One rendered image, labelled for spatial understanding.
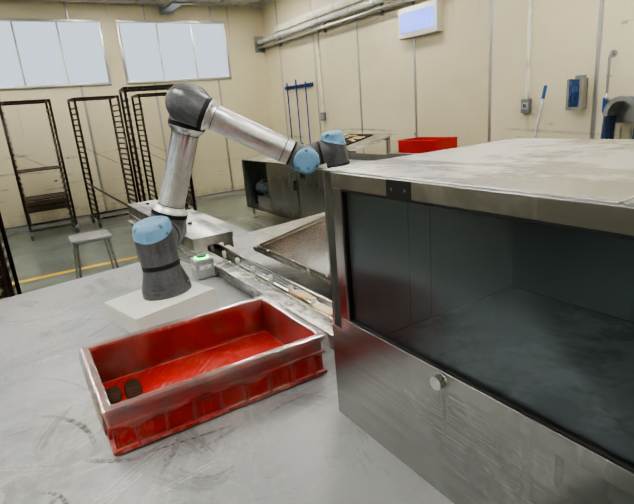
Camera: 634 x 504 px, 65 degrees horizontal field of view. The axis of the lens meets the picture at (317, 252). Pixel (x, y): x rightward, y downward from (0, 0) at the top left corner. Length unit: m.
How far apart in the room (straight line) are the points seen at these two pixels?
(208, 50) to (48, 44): 2.41
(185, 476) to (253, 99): 8.75
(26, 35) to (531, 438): 8.39
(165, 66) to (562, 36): 6.01
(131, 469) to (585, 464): 0.72
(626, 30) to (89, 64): 6.95
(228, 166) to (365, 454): 8.48
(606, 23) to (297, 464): 4.56
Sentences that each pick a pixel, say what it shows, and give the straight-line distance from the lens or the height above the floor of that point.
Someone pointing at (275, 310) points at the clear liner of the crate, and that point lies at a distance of 1.29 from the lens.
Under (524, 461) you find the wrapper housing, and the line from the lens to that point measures 0.71.
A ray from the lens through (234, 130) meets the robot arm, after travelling 1.48.
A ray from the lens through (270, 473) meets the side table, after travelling 0.92.
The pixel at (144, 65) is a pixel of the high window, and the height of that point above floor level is 2.25.
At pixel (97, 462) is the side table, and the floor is 0.82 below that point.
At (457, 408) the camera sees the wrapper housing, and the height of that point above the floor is 0.99.
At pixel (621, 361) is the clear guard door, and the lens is 0.57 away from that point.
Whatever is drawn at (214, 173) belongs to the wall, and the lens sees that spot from 9.14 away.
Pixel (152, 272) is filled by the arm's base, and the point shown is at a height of 0.97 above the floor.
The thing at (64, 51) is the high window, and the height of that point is 2.48.
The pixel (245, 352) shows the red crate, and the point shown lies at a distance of 1.30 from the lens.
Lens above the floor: 1.41
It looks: 16 degrees down
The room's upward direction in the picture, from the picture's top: 5 degrees counter-clockwise
